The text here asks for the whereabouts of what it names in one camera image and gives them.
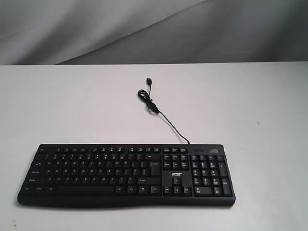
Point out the grey backdrop cloth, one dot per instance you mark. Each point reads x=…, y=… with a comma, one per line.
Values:
x=152, y=31

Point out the black acer keyboard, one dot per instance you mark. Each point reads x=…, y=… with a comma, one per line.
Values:
x=120, y=175

